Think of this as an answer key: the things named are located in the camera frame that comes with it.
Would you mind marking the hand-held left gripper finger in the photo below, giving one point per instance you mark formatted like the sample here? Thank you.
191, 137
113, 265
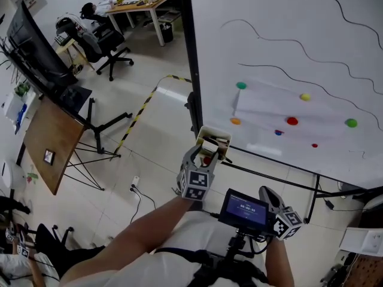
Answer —
214, 163
188, 159

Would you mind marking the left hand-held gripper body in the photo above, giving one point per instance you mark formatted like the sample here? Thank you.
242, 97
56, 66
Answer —
196, 179

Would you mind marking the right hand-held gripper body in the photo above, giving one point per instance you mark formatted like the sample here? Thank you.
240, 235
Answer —
287, 224

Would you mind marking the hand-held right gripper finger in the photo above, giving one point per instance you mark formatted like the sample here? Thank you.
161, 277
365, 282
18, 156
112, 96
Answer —
278, 203
269, 203

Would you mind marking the large white whiteboard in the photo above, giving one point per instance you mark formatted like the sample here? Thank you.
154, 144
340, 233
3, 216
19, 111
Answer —
269, 55

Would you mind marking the person's left forearm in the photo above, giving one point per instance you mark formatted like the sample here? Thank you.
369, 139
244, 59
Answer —
134, 235

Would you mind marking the person's right forearm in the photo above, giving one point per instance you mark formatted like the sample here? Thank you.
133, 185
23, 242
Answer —
279, 265

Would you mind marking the red flat round magnet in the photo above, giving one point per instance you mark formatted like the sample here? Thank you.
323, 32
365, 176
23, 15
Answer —
207, 161

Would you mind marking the white holder box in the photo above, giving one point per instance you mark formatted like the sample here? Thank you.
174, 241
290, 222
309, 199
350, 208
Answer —
226, 151

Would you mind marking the black chest-mounted display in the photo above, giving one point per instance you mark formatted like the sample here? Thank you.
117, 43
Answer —
245, 209

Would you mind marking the black power adapter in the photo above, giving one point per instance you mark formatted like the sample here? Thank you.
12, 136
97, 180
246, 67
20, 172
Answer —
329, 204

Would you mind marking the orange round magnet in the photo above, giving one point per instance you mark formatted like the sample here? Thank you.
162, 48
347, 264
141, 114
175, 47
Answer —
235, 121

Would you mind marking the person's white shirt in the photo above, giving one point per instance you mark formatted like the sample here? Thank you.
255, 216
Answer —
194, 235

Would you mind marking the white power strip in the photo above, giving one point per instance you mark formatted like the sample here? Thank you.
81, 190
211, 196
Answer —
135, 181

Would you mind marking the yellow black hazard tape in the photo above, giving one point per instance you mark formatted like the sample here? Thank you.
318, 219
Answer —
137, 120

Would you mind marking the blue round magnet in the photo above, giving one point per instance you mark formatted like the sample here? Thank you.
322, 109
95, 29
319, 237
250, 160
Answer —
279, 132

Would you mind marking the white flat box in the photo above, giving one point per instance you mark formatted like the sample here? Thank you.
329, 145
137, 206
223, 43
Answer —
359, 241

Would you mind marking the teal round magnet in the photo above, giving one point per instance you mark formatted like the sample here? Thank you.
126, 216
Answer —
241, 85

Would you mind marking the large red round magnet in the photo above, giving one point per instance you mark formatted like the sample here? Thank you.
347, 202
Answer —
292, 121

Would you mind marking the large green round magnet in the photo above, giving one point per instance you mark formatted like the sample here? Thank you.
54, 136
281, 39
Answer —
351, 122

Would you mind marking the yellow round magnet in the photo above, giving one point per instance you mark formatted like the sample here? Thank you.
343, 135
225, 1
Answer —
305, 97

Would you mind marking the black waste bin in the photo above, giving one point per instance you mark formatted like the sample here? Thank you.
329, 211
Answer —
167, 33

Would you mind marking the black monitor stand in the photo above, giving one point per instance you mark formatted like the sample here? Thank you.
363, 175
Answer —
74, 97

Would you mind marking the wooden side table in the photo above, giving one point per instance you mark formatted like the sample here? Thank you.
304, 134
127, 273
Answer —
51, 139

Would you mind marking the small black framed device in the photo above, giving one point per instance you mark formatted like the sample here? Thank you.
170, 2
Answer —
49, 157

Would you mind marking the black office chair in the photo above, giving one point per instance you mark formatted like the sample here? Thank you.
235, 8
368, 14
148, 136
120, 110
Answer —
107, 40

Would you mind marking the black rolling chair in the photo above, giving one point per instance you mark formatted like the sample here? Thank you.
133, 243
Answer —
48, 241

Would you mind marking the light wooden desk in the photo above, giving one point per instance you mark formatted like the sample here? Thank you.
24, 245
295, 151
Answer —
143, 3

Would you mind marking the green potted plant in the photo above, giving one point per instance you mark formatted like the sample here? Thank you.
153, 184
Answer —
22, 89

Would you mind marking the white storage box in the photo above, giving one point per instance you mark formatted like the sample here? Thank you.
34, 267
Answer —
12, 109

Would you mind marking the large black monitor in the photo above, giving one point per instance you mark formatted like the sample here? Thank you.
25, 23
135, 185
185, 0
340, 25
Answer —
36, 49

